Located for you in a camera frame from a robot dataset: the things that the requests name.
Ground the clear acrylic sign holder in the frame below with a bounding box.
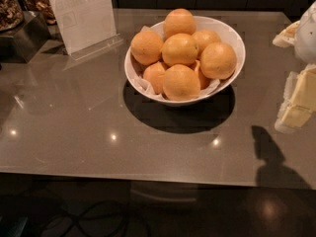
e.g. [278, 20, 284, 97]
[49, 0, 122, 60]

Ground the black cable on floor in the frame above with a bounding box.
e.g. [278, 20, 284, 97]
[36, 199, 152, 237]

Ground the white paper bowl liner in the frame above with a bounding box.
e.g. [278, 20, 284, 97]
[130, 25, 221, 101]

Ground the dark square stand block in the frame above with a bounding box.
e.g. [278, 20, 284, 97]
[0, 11, 50, 63]

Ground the white ceramic bowl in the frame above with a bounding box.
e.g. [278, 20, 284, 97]
[123, 15, 247, 108]

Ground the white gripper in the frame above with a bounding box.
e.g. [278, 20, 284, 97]
[273, 1, 316, 133]

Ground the small hidden orange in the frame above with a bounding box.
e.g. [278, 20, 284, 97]
[191, 60, 210, 90]

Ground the glass jar of nuts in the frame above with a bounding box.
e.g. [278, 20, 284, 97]
[0, 0, 24, 32]

